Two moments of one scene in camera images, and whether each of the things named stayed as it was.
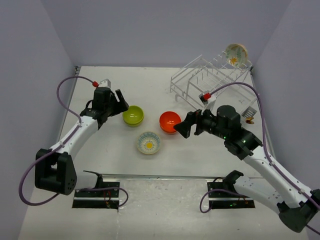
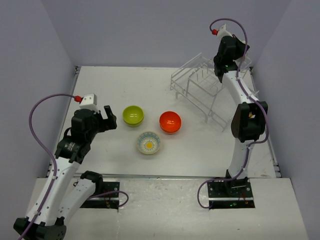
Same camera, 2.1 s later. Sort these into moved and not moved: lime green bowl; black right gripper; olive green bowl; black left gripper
Moved: black left gripper; black right gripper
Not moved: lime green bowl; olive green bowl
